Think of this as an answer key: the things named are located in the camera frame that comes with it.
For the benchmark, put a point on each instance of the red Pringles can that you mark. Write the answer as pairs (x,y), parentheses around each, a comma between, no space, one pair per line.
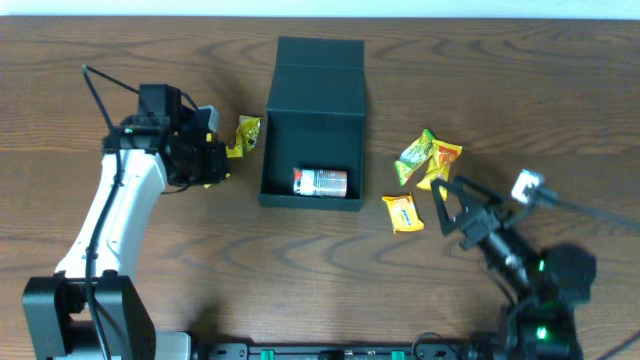
(320,183)

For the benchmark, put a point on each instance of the dark green open gift box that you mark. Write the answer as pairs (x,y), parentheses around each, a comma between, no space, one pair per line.
(316,115)

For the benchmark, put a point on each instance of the green snack packet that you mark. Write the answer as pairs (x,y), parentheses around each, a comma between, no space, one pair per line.
(414,156)

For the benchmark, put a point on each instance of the yellow crumpled snack packet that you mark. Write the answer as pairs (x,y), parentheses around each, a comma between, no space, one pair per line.
(247,134)

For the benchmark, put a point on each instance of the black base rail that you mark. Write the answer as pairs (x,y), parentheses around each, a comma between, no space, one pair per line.
(438,350)

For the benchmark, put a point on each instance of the orange Le-mond biscuit packet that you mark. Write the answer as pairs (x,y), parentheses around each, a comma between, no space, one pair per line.
(403,213)

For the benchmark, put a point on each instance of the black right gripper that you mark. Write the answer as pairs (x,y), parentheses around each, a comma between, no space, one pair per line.
(476,220)

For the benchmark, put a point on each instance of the orange yellow Julie's snack packet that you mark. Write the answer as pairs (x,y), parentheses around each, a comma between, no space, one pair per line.
(443,155)

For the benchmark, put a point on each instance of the yellow snack packet with chocolate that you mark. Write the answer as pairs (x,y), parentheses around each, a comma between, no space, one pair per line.
(213,181)

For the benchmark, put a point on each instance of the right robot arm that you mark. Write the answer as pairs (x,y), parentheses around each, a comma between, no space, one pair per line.
(548,284)

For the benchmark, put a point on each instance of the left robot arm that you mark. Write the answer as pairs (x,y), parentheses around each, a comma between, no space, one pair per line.
(89,307)

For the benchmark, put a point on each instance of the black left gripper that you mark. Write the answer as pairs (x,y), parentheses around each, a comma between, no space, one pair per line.
(218,161)

